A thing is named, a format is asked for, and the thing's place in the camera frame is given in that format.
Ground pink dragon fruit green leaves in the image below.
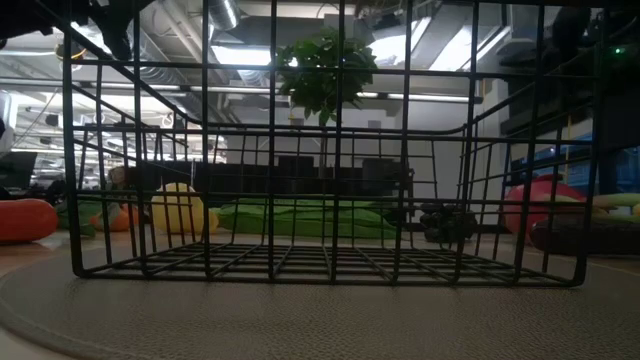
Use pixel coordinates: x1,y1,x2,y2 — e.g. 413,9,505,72
503,173,640,246

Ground yellow lemon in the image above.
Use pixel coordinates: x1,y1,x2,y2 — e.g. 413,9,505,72
150,182,220,235

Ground red-orange carrot with green leaves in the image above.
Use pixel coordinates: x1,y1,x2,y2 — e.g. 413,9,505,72
0,198,101,245

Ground person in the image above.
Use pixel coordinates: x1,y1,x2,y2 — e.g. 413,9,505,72
107,165,130,192

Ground dark monitor screen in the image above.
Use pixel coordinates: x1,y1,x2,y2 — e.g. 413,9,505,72
0,151,39,190

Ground artificial potted green plant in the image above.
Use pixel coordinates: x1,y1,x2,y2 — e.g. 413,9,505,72
276,27,380,196

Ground round grey woven placemat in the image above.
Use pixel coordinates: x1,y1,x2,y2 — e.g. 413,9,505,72
0,239,640,360

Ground silver ventilation duct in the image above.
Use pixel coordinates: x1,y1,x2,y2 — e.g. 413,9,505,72
205,0,242,31

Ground black metal table frame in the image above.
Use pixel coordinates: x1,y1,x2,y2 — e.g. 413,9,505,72
127,158,416,197

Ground black wire basket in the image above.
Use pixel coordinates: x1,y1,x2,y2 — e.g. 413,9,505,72
29,0,609,289

